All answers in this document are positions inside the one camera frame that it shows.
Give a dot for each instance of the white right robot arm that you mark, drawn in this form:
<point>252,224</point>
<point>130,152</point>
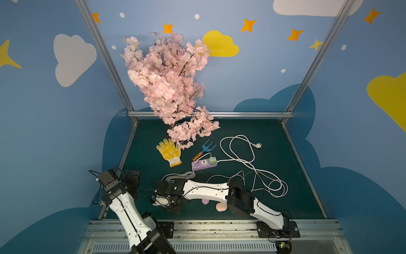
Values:
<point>233,194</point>

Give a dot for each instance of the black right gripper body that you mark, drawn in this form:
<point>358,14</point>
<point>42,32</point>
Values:
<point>159,194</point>

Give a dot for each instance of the aluminium frame post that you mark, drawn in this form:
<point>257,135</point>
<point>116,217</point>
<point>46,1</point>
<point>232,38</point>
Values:
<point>101,46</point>
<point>331,35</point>

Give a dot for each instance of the aluminium frame post left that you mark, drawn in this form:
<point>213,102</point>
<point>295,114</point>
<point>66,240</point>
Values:
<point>101,46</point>

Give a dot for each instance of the aluminium frame post right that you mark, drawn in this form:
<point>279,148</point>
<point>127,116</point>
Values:
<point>331,35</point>

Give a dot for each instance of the pink cherry blossom tree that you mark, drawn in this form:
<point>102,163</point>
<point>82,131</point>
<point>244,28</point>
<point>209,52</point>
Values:
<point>166,78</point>

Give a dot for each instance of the pink earbud case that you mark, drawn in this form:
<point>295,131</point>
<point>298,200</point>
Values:
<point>221,207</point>

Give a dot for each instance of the purple power strip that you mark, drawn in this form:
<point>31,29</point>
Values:
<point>202,165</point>

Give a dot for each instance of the green usb charger plug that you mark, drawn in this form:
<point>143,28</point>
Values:
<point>212,160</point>

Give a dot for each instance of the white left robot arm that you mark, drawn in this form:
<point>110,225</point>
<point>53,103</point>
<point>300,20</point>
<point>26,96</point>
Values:
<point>142,231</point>

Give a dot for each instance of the yellow white work glove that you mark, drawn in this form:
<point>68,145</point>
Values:
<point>170,152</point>

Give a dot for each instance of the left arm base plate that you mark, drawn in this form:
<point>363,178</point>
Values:
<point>166,228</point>

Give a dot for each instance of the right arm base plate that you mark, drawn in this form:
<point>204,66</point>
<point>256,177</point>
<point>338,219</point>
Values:
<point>290,229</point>

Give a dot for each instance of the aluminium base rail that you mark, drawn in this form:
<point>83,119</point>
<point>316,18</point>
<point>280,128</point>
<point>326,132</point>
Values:
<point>323,236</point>

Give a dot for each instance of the blue garden hand fork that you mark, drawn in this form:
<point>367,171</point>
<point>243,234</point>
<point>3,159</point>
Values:
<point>206,148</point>

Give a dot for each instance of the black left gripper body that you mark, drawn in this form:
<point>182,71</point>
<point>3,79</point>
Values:
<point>132,179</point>

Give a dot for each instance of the aluminium frame back rail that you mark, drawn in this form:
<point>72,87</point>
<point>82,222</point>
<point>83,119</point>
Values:
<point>268,115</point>

